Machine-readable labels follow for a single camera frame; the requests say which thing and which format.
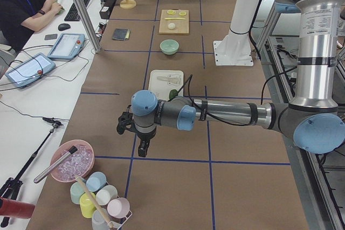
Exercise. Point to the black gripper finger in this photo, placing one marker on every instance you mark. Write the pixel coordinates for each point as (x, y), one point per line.
(142, 150)

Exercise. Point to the white ceramic spoon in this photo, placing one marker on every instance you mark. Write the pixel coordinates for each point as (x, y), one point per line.
(170, 80)

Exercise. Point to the pink bowl with ice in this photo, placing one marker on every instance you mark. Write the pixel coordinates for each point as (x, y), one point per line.
(79, 163)

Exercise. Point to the green ceramic bowl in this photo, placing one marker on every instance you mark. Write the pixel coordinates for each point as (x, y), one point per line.
(169, 46)

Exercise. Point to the white steamed bun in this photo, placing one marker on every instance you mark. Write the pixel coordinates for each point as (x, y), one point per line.
(171, 26)

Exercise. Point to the green avocado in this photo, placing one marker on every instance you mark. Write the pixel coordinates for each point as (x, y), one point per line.
(172, 94)

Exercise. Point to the white bear tray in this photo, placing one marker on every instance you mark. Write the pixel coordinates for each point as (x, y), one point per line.
(160, 88)

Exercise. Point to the white cup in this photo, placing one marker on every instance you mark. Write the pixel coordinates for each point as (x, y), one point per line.
(106, 194)

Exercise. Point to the blue cup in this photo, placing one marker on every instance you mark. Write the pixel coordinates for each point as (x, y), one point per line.
(96, 181)

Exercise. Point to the pink cup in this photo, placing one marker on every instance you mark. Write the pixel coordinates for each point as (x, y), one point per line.
(118, 207)

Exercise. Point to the steel tube with black cap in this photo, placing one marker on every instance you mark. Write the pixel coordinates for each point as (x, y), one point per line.
(48, 170)

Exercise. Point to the green cup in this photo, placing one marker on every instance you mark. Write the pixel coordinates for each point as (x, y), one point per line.
(76, 191)

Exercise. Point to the yellow cup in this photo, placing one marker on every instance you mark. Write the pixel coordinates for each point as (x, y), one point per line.
(86, 206)

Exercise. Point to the grey cup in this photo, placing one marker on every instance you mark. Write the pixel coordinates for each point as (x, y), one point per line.
(98, 222)

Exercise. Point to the dark blue sponge cloth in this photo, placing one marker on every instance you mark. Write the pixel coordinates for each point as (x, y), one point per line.
(121, 34)

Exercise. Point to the wooden cutting board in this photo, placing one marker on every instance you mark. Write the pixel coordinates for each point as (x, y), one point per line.
(182, 26)

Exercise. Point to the far teach pendant tablet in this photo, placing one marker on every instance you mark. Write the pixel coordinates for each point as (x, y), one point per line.
(67, 46)

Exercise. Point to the teach pendant tablet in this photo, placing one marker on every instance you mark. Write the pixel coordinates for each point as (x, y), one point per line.
(67, 46)
(30, 71)

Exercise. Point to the yellow banana strip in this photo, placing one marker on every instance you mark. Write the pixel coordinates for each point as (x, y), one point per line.
(174, 18)

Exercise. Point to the right lime slice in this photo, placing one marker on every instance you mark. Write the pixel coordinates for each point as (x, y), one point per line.
(182, 13)

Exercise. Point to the black computer mouse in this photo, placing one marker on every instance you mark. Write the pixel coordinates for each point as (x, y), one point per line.
(63, 26)

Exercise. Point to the grey phone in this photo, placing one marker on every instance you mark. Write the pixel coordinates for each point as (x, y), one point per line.
(51, 36)

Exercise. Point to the near teach pendant tablet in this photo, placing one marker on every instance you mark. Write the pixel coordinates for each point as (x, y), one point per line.
(30, 71)

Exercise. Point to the black tripod stick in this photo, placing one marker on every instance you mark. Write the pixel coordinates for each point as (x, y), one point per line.
(13, 185)

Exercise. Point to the black power strip box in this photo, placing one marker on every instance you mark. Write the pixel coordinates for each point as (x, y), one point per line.
(107, 8)

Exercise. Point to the red cylinder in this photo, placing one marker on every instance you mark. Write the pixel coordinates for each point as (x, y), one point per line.
(16, 209)

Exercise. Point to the seated person in black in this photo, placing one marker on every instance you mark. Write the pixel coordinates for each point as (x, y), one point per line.
(20, 19)

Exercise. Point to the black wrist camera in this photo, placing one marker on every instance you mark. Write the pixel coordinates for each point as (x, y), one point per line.
(125, 122)

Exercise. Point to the wooden rack handle stick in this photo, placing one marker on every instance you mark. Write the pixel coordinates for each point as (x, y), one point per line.
(106, 218)

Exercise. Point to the white wire cup rack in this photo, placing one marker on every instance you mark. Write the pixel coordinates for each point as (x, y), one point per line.
(122, 220)

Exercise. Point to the aluminium frame post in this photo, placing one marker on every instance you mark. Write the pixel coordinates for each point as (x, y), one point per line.
(86, 21)

